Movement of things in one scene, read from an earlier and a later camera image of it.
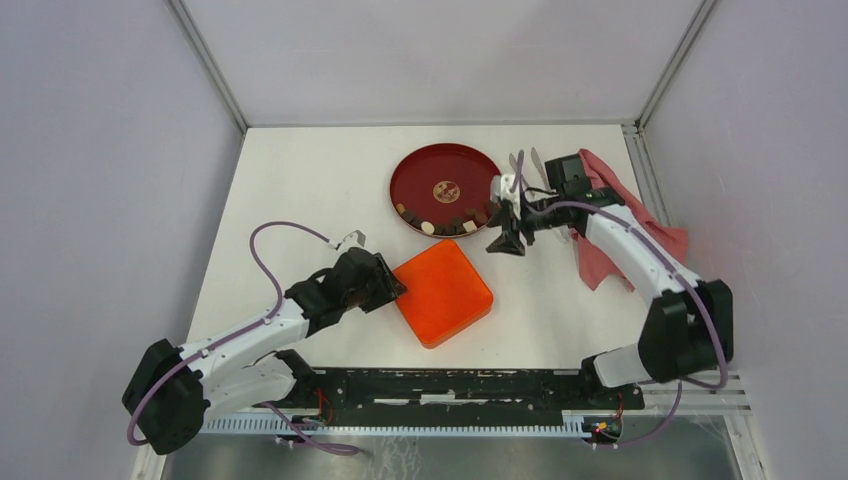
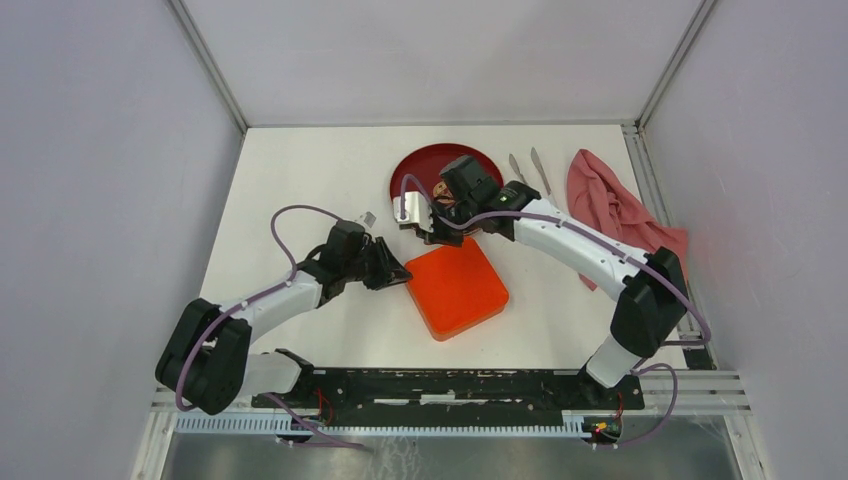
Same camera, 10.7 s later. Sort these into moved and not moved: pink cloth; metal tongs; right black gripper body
Moved: right black gripper body
Not moved: metal tongs; pink cloth
